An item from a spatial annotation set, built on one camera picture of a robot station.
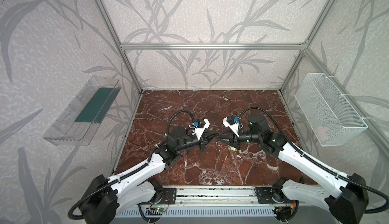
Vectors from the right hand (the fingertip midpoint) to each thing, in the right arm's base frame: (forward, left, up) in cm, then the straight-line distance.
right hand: (219, 132), depth 71 cm
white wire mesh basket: (+1, -47, +10) cm, 48 cm away
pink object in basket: (+2, -51, -3) cm, 51 cm away
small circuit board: (-28, +28, -23) cm, 46 cm away
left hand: (0, +1, +2) cm, 2 cm away
